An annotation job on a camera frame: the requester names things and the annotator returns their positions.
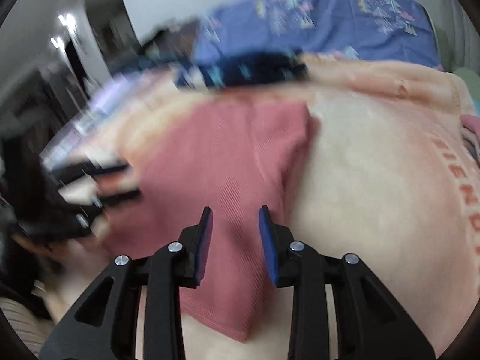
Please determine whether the pink long sleeve shirt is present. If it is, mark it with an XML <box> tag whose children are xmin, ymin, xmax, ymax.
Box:
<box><xmin>103</xmin><ymin>100</ymin><xmax>317</xmax><ymax>341</ymax></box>

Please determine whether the folded pink clothes stack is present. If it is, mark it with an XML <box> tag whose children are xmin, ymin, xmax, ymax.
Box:
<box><xmin>460</xmin><ymin>115</ymin><xmax>480</xmax><ymax>153</ymax></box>

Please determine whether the black garment on headboard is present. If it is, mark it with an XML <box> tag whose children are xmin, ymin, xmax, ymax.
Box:
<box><xmin>138</xmin><ymin>22</ymin><xmax>200</xmax><ymax>59</ymax></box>

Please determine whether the cream fleece blanket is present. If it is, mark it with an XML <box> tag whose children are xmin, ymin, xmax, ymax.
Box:
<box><xmin>48</xmin><ymin>55</ymin><xmax>479</xmax><ymax>359</ymax></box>

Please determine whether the patterned bed sheet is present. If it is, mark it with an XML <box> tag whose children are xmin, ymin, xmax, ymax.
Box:
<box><xmin>40</xmin><ymin>67</ymin><xmax>173</xmax><ymax>170</ymax></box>

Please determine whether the dark floral pillow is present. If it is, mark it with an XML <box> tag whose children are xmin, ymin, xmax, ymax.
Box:
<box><xmin>143</xmin><ymin>19</ymin><xmax>200</xmax><ymax>63</ymax></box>

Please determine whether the navy star plush blanket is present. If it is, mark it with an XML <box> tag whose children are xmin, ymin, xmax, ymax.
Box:
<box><xmin>175</xmin><ymin>50</ymin><xmax>308</xmax><ymax>90</ymax></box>

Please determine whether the person left hand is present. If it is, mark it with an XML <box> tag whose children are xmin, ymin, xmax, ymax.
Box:
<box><xmin>12</xmin><ymin>234</ymin><xmax>98</xmax><ymax>267</ymax></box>

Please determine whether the green pillow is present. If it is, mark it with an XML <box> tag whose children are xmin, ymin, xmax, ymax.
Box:
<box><xmin>453</xmin><ymin>67</ymin><xmax>480</xmax><ymax>102</ymax></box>

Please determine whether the dark teal fuzzy blanket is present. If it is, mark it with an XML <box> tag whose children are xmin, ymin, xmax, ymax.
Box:
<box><xmin>111</xmin><ymin>51</ymin><xmax>191</xmax><ymax>77</ymax></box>

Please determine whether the folded lavender cloth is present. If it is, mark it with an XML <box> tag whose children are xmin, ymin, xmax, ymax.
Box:
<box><xmin>89</xmin><ymin>75</ymin><xmax>138</xmax><ymax>114</ymax></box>

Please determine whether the blue tree print pillow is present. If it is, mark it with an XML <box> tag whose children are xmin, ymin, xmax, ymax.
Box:
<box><xmin>193</xmin><ymin>0</ymin><xmax>441</xmax><ymax>68</ymax></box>

